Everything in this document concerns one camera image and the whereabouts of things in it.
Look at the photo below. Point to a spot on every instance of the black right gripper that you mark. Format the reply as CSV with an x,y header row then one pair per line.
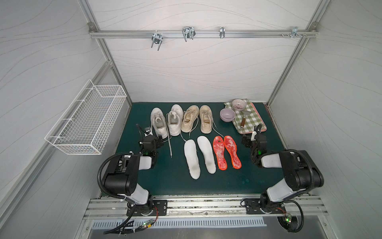
x,y
253,138

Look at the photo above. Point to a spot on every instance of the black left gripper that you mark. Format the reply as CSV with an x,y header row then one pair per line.
x,y
146,136

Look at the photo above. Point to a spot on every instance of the white insole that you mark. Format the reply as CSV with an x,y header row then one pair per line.
x,y
206,148
192,159

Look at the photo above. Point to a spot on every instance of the beige sneaker with red insole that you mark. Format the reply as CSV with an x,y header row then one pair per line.
x,y
207,121

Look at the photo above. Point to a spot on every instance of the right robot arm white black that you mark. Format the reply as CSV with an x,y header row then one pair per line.
x,y
300,173

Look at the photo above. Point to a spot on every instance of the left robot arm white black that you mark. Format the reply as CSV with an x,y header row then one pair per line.
x,y
117,176

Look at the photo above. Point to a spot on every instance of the green white checkered cloth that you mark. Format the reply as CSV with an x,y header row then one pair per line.
x,y
239,114

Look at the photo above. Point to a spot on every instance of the lilac ceramic bowl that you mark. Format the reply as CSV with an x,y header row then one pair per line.
x,y
227,115

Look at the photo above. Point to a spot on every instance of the striped small ceramic bowl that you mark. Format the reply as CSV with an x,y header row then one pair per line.
x,y
239,104

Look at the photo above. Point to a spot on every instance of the white vent grille strip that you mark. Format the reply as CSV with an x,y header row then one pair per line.
x,y
172,223

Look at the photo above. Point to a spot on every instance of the metal hook clamp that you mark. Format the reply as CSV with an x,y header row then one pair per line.
x,y
294,34
188,33
157,39
222,32

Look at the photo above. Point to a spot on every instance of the wooden handled metal spatula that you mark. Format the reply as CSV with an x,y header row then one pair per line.
x,y
246,115

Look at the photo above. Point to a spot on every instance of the white wire basket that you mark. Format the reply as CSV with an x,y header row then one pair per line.
x,y
84,127

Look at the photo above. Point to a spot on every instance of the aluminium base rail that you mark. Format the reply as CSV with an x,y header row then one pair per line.
x,y
178,206

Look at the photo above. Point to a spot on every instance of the aluminium top rail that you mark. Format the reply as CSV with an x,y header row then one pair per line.
x,y
173,34

